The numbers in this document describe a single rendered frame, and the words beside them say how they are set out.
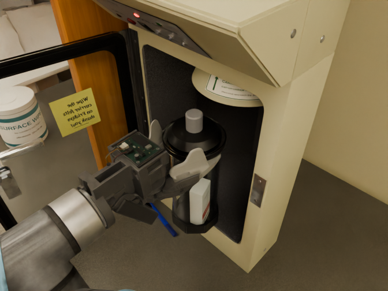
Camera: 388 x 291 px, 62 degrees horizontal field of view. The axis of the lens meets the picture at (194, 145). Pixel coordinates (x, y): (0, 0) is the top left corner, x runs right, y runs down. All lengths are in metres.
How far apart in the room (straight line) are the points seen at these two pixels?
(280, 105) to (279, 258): 0.44
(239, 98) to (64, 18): 0.31
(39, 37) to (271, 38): 1.40
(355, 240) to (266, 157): 0.44
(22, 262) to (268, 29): 0.36
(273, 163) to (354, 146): 0.49
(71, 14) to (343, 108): 0.66
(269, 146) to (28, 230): 0.33
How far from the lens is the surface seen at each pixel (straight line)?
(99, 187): 0.43
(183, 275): 0.75
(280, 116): 0.44
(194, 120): 0.51
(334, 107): 0.92
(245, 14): 0.30
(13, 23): 1.61
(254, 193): 0.55
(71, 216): 0.43
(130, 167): 0.44
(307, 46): 0.40
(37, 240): 0.43
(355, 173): 1.00
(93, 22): 0.63
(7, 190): 0.65
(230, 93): 0.51
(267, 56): 0.33
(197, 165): 0.50
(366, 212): 0.94
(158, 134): 0.56
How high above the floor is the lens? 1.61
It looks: 42 degrees down
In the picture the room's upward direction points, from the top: straight up
